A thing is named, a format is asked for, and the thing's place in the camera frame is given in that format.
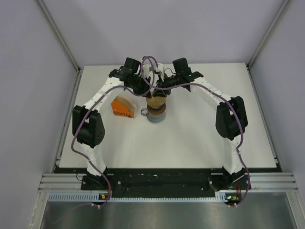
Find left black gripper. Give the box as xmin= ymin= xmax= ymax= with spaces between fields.
xmin=128 ymin=74 xmax=151 ymax=99

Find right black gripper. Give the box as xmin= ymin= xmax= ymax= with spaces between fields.
xmin=152 ymin=73 xmax=181 ymax=98

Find brown paper coffee filter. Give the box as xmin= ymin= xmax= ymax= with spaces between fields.
xmin=146 ymin=96 xmax=167 ymax=109

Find grey glass coffee server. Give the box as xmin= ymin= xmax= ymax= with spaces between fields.
xmin=141 ymin=108 xmax=166 ymax=123

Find orange coffee filter packet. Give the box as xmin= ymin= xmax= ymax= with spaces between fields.
xmin=111 ymin=96 xmax=136 ymax=118

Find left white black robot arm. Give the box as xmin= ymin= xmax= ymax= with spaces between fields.
xmin=71 ymin=56 xmax=159 ymax=189

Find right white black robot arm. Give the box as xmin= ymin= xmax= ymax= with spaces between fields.
xmin=154 ymin=58 xmax=248 ymax=189

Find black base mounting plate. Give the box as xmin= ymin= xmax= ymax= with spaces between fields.
xmin=81 ymin=168 xmax=253 ymax=191

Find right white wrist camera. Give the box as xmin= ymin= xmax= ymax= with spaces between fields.
xmin=156 ymin=63 xmax=166 ymax=82

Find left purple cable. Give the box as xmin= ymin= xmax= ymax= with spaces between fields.
xmin=71 ymin=55 xmax=158 ymax=208

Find purple cable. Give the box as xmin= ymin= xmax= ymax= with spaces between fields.
xmin=140 ymin=56 xmax=251 ymax=208
xmin=71 ymin=55 xmax=158 ymax=208

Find grey slotted cable duct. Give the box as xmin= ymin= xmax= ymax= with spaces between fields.
xmin=48 ymin=192 xmax=238 ymax=203

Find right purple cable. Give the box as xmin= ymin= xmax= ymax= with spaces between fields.
xmin=140 ymin=56 xmax=251 ymax=208

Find left aluminium corner post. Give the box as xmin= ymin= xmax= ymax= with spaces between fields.
xmin=35 ymin=0 xmax=80 ymax=71

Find aluminium corner post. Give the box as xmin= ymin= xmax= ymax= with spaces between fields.
xmin=247 ymin=0 xmax=293 ymax=68
xmin=35 ymin=0 xmax=80 ymax=71

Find aluminium front frame rail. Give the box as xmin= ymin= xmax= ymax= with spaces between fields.
xmin=38 ymin=173 xmax=298 ymax=192

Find right aluminium corner post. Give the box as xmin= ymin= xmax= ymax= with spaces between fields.
xmin=247 ymin=0 xmax=293 ymax=68

